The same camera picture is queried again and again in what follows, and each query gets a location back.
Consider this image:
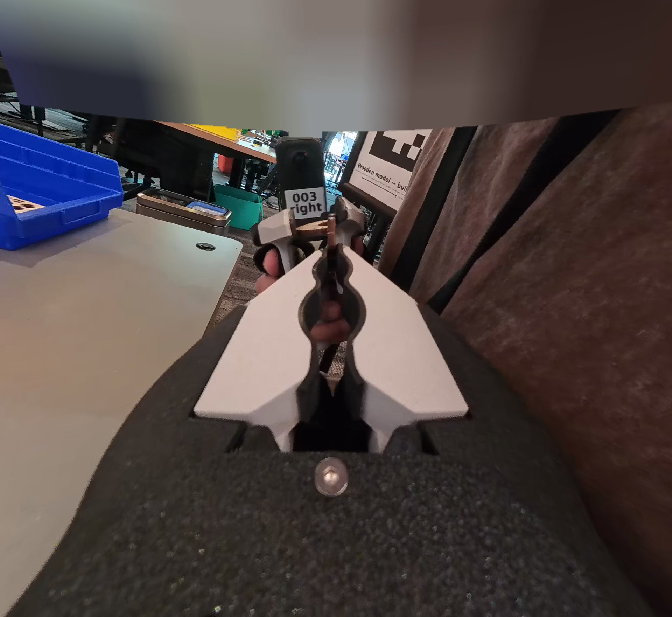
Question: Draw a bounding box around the silver metal container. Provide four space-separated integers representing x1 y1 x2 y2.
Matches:
135 188 233 237

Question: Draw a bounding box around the blue plastic bin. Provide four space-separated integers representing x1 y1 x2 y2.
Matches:
0 123 125 251

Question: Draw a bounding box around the round wooden gear part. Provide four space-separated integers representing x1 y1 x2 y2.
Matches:
326 213 340 282

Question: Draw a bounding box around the green storage bin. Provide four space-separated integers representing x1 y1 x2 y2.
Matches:
213 184 264 231

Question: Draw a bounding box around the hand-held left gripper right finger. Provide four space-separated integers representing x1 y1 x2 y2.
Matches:
338 245 469 452

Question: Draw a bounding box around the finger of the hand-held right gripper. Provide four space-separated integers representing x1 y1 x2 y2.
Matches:
335 197 366 256
256 209 296 275

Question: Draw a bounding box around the person's right hand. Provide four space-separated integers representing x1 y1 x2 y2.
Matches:
253 235 366 344

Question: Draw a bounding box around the framed black-white marker sign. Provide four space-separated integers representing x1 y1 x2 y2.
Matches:
337 130 434 220

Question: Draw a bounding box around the yellow plastic bin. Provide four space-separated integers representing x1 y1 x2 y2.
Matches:
188 124 243 143

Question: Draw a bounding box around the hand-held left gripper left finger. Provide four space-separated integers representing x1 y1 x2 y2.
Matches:
194 248 333 452

